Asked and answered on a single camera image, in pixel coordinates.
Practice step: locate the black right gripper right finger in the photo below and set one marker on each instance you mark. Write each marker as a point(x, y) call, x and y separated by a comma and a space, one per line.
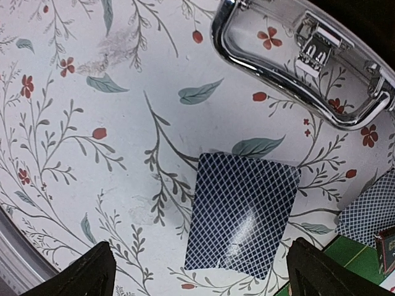
point(311, 272)

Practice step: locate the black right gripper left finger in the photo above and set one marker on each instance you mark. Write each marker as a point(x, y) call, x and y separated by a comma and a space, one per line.
point(92, 274)

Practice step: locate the triangular all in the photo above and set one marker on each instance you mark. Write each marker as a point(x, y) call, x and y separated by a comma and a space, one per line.
point(385, 247)

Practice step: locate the aluminium poker case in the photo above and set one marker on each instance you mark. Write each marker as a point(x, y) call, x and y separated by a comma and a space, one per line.
point(356, 35)

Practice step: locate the green round poker mat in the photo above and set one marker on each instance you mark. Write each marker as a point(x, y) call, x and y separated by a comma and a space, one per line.
point(358, 258)

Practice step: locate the front aluminium rail base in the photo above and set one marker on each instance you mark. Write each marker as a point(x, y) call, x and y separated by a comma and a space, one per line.
point(22, 266)

